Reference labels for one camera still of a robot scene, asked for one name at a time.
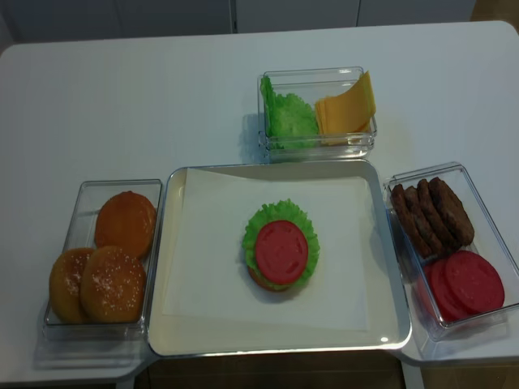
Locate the left sesame bun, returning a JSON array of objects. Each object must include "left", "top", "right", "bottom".
[{"left": 49, "top": 247, "right": 94, "bottom": 324}]

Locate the bottom burger bun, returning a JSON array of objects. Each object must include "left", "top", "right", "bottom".
[{"left": 247, "top": 265, "right": 301, "bottom": 293}]

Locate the brown meat patty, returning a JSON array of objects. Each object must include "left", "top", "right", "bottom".
[
  {"left": 391, "top": 184, "right": 432, "bottom": 258},
  {"left": 428, "top": 177, "right": 474, "bottom": 246},
  {"left": 404, "top": 186, "right": 444, "bottom": 258},
  {"left": 418, "top": 178, "right": 461, "bottom": 252}
]

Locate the sesame bun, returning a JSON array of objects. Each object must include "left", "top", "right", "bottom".
[
  {"left": 79, "top": 246, "right": 146, "bottom": 323},
  {"left": 49, "top": 247, "right": 94, "bottom": 324}
]

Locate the front red tomato slice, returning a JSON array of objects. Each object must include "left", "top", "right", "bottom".
[{"left": 444, "top": 250, "right": 505, "bottom": 314}]

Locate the red tomato slice on burger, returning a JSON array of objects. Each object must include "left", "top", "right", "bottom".
[{"left": 255, "top": 220, "right": 309, "bottom": 285}]

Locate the green lettuce in container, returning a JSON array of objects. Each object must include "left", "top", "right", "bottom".
[{"left": 259, "top": 76, "right": 319, "bottom": 149}]

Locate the back red tomato slice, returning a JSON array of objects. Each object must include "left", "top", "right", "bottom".
[{"left": 417, "top": 263, "right": 439, "bottom": 322}]

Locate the middle red tomato slice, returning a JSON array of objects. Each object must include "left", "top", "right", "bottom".
[{"left": 430, "top": 260, "right": 470, "bottom": 323}]

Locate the green lettuce leaf on burger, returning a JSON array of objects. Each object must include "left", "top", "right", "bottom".
[{"left": 242, "top": 199, "right": 320, "bottom": 287}]

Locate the clear bun container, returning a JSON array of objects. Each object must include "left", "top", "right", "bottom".
[{"left": 43, "top": 179, "right": 163, "bottom": 340}]

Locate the clear lettuce cheese container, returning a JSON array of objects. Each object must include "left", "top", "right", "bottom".
[{"left": 257, "top": 66, "right": 377, "bottom": 163}]

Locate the silver metal tray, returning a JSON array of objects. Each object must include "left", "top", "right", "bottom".
[{"left": 148, "top": 160, "right": 411, "bottom": 357}]

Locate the front sesame bun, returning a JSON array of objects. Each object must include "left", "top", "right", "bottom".
[{"left": 79, "top": 246, "right": 146, "bottom": 323}]

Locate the clear patty tomato container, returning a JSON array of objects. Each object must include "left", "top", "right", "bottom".
[{"left": 384, "top": 162, "right": 518, "bottom": 349}]

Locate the white paper sheet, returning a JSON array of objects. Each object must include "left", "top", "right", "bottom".
[{"left": 162, "top": 169, "right": 376, "bottom": 331}]

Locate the plain orange bun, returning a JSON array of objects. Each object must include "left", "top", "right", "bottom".
[{"left": 94, "top": 191, "right": 157, "bottom": 259}]

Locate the yellow cheese slices stack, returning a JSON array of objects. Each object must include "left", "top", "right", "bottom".
[{"left": 315, "top": 71, "right": 376, "bottom": 145}]

